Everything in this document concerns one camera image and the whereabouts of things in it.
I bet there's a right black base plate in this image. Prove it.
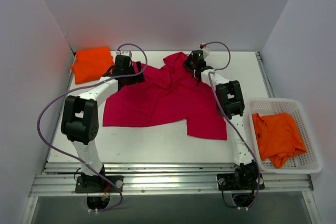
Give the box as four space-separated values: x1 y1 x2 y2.
216 173 258 191

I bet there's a white plastic basket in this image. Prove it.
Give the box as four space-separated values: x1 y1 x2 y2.
247 98 322 174

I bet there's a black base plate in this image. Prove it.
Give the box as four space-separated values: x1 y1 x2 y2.
75 175 124 194
216 173 258 191

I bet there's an aluminium rail frame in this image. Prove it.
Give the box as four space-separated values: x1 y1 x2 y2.
30 51 313 197

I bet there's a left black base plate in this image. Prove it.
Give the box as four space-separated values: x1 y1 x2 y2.
75 175 124 194

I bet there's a crumpled orange t-shirt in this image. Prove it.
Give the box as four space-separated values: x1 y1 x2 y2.
252 112 307 168

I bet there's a folded orange t-shirt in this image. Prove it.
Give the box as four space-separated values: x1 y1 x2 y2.
71 46 114 84

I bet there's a crimson red t-shirt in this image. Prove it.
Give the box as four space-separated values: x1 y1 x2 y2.
102 52 227 141

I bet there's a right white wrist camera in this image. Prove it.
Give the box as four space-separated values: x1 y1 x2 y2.
200 44 211 59

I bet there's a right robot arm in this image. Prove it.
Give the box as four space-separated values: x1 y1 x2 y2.
183 44 259 189

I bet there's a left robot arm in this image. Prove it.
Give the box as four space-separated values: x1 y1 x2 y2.
61 51 144 192

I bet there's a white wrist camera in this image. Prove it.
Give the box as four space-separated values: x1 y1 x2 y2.
200 44 211 59
115 49 132 58

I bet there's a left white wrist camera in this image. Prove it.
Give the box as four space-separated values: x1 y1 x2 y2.
115 49 132 58

